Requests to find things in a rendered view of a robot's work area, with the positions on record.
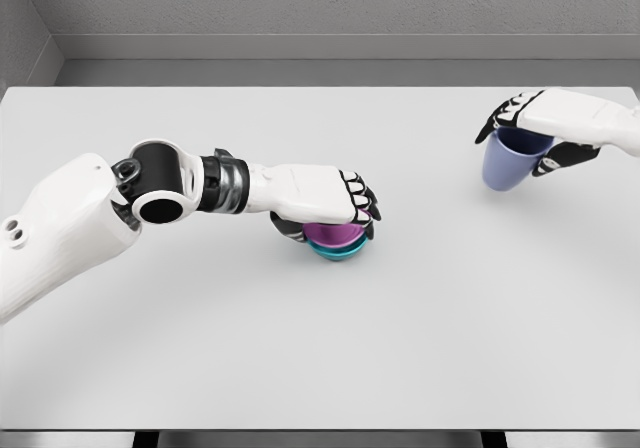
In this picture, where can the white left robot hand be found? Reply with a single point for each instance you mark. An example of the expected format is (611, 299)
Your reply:
(320, 193)

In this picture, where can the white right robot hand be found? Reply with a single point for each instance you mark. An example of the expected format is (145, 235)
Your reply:
(545, 113)

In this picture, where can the magenta and teal bowl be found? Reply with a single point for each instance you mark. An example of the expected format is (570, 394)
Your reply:
(334, 241)

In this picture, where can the lavender blue cup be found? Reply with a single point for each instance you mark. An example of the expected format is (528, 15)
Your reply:
(505, 165)

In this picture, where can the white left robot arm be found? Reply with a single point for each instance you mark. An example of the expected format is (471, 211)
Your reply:
(75, 208)

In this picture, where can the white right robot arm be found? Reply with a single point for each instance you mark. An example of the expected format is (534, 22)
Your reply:
(620, 123)

